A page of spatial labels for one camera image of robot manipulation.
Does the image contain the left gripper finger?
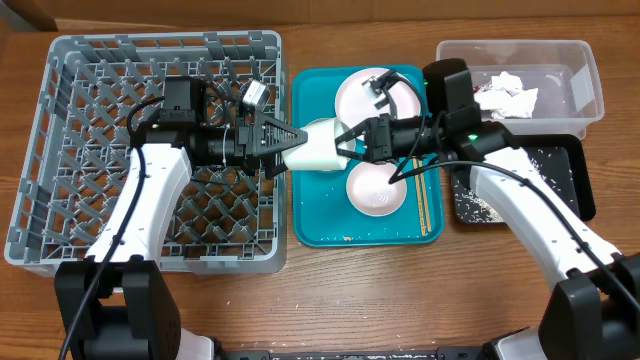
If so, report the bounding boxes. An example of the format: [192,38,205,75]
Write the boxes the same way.
[257,112,308,155]
[262,154,286,179]

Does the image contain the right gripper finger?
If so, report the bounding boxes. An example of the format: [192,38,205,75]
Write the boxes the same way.
[334,120,372,161]
[368,70,415,116]

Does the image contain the large white plate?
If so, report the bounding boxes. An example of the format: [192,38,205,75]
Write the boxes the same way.
[335,67,421,128]

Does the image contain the white cup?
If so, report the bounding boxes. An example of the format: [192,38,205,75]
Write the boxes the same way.
[282,118,340,171]

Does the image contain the rice pile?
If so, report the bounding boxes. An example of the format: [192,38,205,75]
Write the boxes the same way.
[454,147,576,225]

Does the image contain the white napkin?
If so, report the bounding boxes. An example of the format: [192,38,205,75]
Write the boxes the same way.
[474,71,539,120]

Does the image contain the grey bowl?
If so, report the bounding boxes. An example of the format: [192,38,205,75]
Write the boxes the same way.
[327,127,357,171]

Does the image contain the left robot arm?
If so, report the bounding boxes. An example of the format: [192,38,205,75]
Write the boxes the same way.
[54,76,308,359]

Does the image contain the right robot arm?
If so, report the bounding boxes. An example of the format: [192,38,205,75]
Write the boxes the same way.
[334,58,639,359]

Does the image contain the left wooden chopstick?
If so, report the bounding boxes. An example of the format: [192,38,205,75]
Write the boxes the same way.
[414,175,427,237]

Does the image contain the wooden chopstick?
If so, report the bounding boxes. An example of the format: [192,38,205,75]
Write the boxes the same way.
[414,175,427,237]
[420,172,432,233]

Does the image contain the teal serving tray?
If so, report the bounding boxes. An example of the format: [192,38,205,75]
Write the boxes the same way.
[291,65,445,248]

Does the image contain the right wooden chopstick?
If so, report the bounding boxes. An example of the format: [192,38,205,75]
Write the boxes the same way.
[420,172,432,233]

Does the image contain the clear plastic bin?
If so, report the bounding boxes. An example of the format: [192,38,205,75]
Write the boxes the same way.
[436,39,605,139]

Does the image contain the grey plastic dish rack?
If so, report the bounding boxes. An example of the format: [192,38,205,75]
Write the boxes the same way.
[4,30,287,277]

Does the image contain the black tray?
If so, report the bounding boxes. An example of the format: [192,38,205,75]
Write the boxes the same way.
[451,134,596,225]

